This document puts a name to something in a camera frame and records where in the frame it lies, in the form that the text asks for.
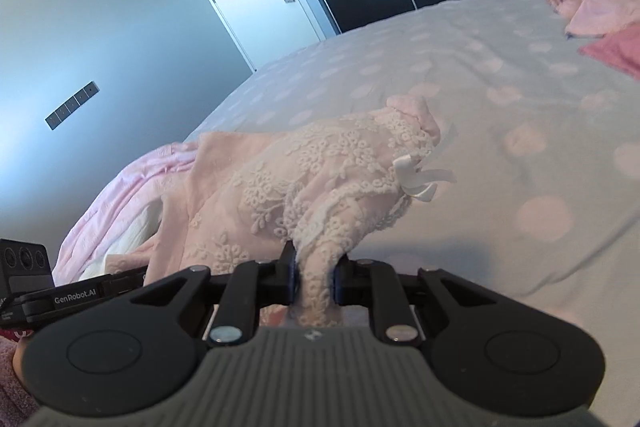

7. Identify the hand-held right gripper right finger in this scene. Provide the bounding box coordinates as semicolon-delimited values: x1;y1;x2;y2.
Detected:
332;256;501;348

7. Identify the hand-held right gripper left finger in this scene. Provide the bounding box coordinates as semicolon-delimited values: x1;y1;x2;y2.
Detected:
127;241;301;348

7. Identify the peach lace garment with ribbon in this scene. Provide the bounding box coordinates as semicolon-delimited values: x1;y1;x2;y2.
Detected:
107;94;458;330

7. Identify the cream garment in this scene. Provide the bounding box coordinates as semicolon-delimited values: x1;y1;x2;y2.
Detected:
105;207;163;268

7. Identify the pink ruffled garment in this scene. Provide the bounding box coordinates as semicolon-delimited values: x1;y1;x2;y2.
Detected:
52;141;201;280

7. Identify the bed with polka dot duvet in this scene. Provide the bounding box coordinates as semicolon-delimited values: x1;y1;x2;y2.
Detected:
182;0;640;427

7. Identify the dark pink pillow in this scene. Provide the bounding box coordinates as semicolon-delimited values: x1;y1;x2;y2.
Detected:
577;24;640;82

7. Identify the light pink printed pillow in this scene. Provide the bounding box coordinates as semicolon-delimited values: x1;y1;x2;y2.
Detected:
536;0;640;38

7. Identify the dark wall switch panel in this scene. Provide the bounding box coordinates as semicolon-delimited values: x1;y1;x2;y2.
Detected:
45;81;101;130

